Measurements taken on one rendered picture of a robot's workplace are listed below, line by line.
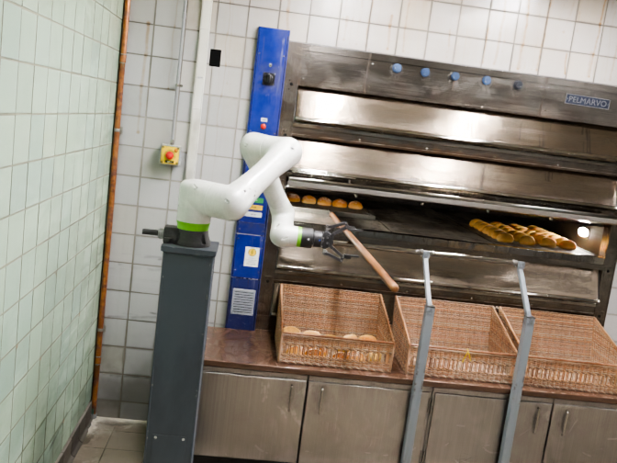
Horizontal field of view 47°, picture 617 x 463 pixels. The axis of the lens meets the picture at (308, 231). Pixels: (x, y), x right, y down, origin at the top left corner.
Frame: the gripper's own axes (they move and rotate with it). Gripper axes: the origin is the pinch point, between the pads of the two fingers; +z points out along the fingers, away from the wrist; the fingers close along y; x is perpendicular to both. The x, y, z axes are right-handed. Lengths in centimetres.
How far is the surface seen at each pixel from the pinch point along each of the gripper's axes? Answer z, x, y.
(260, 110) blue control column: -50, -51, -54
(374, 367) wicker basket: 17, -4, 60
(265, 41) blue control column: -51, -51, -88
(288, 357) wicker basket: -24, -5, 59
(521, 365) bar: 84, 7, 48
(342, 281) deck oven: 5, -54, 31
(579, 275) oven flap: 136, -54, 13
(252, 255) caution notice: -45, -51, 21
